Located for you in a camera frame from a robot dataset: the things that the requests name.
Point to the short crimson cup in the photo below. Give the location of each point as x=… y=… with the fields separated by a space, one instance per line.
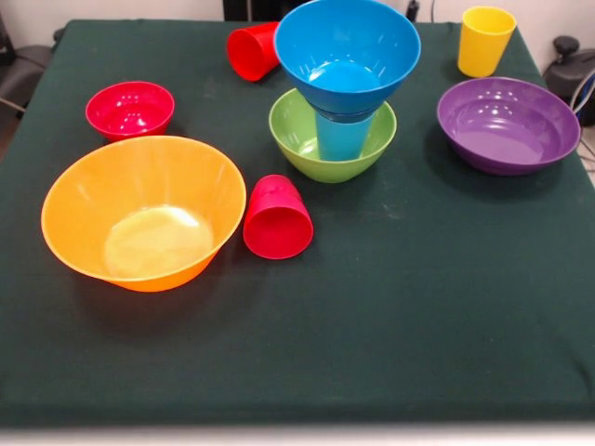
x=279 y=232

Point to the green bowl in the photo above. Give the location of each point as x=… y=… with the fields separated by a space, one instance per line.
x=288 y=135

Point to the light blue cup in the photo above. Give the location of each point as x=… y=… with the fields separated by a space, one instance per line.
x=341 y=141

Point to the small dark blue bowl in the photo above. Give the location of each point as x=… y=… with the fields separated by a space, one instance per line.
x=344 y=117

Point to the large orange bowl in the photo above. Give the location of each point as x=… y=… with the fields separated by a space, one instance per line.
x=153 y=241

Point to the tall red cup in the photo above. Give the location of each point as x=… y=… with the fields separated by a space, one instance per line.
x=251 y=53

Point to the light blue bowl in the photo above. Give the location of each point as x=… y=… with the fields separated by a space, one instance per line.
x=348 y=46

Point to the purple bowl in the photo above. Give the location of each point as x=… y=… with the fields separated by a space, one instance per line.
x=506 y=130

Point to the dark green tablecloth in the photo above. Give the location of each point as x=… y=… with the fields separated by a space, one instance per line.
x=297 y=325

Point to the small crimson bowl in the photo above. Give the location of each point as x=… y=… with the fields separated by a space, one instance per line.
x=129 y=111

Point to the yellow cup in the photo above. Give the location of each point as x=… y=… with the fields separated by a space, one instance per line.
x=483 y=46

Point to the black office chair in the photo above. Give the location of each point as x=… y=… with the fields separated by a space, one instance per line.
x=23 y=69
x=567 y=69

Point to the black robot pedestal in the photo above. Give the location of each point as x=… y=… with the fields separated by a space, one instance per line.
x=246 y=9

